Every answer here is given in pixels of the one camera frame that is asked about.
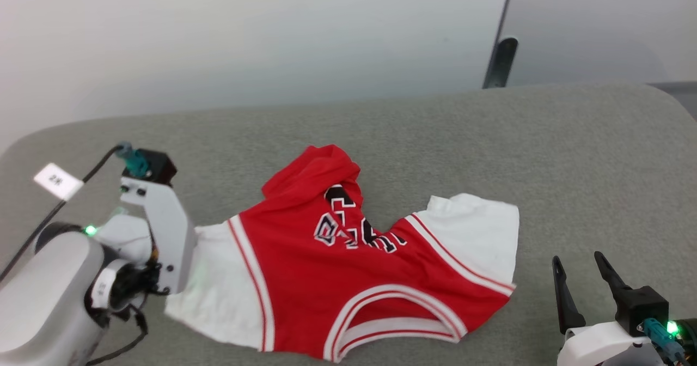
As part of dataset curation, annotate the dark thin panel edge strip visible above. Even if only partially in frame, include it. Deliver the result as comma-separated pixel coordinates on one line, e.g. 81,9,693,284
493,0,518,42

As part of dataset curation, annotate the white cable label tag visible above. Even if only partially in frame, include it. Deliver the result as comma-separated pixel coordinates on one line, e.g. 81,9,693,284
33,162,85,202

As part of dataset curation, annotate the red white basketball jersey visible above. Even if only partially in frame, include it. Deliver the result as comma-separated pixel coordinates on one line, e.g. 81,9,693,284
164,144,521,363

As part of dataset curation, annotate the teal left camera connector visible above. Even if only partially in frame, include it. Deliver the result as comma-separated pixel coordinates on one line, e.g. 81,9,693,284
116,142,151,179

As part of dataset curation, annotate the white left camera mount bracket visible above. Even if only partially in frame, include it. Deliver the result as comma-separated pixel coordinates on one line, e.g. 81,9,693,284
119,178,198,296

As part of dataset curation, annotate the teal right camera connector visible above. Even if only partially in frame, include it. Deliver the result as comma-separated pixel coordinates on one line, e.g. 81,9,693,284
641,318,686,363

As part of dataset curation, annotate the grey fabric sofa cushion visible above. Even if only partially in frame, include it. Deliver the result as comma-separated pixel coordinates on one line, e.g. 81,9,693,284
0,83,697,366

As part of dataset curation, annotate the black left camera cable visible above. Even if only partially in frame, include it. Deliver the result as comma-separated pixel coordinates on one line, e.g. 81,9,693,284
0,145,124,283

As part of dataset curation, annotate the teal camera connector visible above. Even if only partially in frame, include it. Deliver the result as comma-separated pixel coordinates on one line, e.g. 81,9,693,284
116,142,151,179
641,318,686,363

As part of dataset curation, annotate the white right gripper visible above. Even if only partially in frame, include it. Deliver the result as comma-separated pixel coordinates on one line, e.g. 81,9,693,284
552,251,668,366

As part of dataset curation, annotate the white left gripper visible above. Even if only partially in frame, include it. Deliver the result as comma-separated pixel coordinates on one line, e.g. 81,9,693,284
86,213,165,319

